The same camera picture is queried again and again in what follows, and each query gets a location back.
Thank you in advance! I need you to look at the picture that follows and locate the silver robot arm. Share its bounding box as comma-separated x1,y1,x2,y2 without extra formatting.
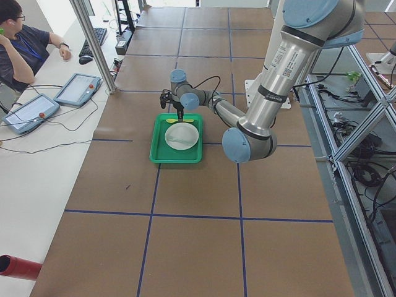
160,1,366,163

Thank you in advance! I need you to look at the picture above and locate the pale green plastic fork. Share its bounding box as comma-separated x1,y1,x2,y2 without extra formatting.
169,138,191,145

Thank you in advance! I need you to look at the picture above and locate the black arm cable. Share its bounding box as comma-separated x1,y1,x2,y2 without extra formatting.
188,75,222,103

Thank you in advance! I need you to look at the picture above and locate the green plastic tray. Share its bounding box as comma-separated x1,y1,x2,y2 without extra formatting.
150,113,203,163

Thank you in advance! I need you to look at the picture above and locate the black keyboard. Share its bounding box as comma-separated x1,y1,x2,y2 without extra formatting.
78,27,108,58

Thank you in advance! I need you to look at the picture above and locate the red cylinder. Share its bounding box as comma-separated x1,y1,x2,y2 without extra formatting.
1,255,42,281

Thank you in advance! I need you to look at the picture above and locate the blue teach pendant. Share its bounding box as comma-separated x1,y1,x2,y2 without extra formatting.
53,73,101,106
2,94,59,134

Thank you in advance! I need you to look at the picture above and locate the black computer mouse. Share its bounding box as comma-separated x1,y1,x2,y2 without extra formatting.
79,55,93,65

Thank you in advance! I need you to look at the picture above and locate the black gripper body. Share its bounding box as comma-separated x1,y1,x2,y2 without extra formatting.
173,101,184,116

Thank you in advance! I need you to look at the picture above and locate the seated person dark shirt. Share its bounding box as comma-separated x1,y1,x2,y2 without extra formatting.
0,0,73,93

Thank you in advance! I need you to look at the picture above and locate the white round plate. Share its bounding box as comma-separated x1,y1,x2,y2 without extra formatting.
165,123,199,150

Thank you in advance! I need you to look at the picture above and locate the aluminium frame post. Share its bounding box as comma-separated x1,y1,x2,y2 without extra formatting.
69,0,117,94

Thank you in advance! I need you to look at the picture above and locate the near blue teach pendant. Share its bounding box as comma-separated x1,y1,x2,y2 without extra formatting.
2,94,59,134

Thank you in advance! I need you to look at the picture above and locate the far blue teach pendant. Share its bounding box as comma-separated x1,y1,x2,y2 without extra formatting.
53,73,101,106

